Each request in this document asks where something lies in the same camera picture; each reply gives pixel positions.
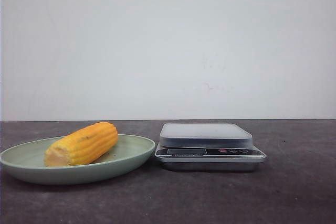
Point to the yellow corn cob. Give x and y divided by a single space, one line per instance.
82 146

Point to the silver digital kitchen scale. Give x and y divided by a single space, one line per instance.
207 146

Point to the pale green plate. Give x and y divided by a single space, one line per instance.
26 162

